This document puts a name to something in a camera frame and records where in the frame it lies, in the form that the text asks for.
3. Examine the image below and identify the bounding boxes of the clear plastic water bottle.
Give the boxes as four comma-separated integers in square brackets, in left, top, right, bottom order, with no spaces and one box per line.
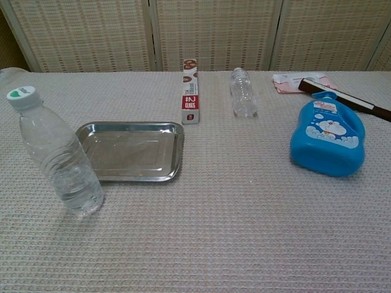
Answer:
[6,85,104,218]

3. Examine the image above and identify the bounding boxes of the stainless steel rectangular tray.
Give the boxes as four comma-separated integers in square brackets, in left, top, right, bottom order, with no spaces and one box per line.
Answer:
[75,121,185,183]

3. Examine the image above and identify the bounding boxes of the small clear plastic bottle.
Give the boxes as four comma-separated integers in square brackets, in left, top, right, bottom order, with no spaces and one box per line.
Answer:
[229,67,260,118]

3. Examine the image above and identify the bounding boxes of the blue cartoon detergent bottle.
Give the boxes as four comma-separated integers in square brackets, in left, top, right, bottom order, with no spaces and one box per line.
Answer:
[289,90,367,178]

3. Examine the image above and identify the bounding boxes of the long red white wrap box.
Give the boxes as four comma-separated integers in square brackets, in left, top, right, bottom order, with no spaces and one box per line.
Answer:
[181,58,201,125]

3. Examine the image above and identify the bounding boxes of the beige woven tablecloth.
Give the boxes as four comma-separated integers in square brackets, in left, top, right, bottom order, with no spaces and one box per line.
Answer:
[0,67,391,293]

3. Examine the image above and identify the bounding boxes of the pink white wet wipes pack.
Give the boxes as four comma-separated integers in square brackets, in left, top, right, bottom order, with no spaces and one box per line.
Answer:
[271,72,338,95]

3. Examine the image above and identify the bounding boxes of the bamboo folding screen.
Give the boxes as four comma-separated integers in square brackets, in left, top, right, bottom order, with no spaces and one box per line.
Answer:
[0,0,391,73]

